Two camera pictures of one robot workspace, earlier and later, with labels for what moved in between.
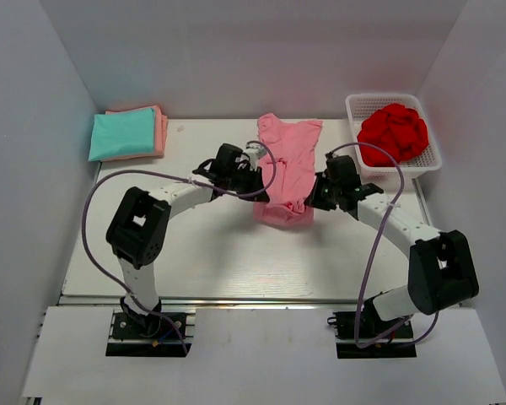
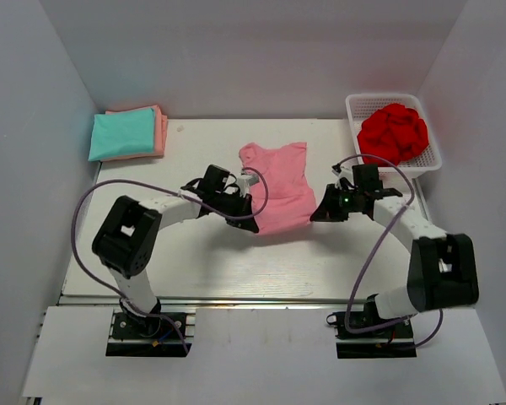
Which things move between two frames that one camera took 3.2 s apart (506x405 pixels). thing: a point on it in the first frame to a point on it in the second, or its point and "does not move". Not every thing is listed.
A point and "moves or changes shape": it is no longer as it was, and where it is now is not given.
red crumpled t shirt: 396,129 does not move
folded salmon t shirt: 160,123 does not move
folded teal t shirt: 122,133 does not move
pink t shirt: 293,144 moves or changes shape
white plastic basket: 359,106 does not move
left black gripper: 256,180 to 244,204
